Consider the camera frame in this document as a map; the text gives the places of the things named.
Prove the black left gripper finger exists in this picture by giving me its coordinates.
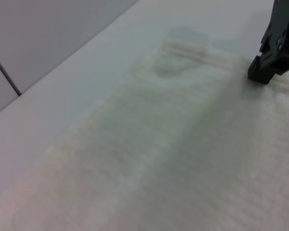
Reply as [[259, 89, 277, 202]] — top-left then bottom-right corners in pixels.
[[247, 0, 289, 85]]

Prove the cream ribbed towel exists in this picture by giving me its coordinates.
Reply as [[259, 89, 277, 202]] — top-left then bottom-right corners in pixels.
[[0, 39, 289, 231]]

